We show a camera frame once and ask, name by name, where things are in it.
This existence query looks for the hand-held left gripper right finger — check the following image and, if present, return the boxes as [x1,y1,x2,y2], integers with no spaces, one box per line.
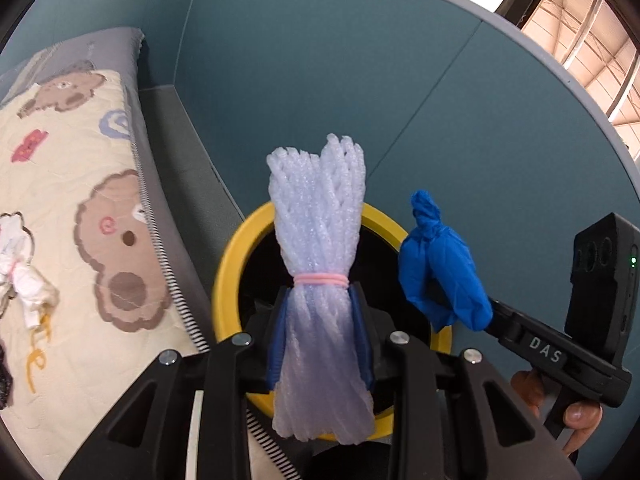
[350,285,583,480]

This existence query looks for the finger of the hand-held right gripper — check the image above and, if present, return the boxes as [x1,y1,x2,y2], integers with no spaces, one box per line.
[424,280,458,322]
[487,299,532,356]

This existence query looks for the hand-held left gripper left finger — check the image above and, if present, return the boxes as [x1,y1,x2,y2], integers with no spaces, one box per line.
[59,300,291,480]

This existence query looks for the blue rubber glove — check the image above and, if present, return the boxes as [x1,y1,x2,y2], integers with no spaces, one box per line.
[398,190,493,333]

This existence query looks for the pink rubber band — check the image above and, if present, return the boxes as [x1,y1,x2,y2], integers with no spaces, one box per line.
[294,272,348,289]

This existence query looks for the black bin with yellow rim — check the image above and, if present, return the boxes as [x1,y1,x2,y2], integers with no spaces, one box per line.
[212,201,453,443]

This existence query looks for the pale purple foam net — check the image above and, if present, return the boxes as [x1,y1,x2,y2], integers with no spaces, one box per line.
[266,133,377,445]

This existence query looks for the person's right hand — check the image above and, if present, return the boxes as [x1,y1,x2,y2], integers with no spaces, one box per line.
[511,370,603,456]

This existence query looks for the crumpled white tissue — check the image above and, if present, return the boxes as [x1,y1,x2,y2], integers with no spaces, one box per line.
[0,212,60,331]

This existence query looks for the dark framed window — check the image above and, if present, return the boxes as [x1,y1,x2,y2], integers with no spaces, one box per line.
[495,0,640,161]

